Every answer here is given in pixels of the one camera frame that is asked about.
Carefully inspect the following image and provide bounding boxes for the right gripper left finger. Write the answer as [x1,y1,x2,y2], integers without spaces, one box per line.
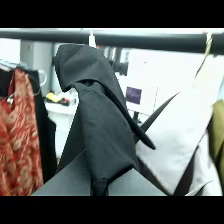
[31,149,93,197]

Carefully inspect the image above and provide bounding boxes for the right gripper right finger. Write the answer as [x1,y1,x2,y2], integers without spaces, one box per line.
[107,167,168,197]

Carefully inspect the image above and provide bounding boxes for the black long-sleeved shirt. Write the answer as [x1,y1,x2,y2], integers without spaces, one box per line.
[54,43,158,197]

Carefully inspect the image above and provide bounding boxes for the red patterned garment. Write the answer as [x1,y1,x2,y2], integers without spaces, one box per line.
[0,67,45,197]

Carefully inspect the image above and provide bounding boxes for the white garment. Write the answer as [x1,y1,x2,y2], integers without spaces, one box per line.
[134,54,224,197]

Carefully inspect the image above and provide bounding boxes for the olive green garment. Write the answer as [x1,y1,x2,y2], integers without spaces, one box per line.
[207,99,224,192]

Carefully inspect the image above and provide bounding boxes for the black clothes rail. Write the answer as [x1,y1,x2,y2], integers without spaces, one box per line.
[0,29,224,55]

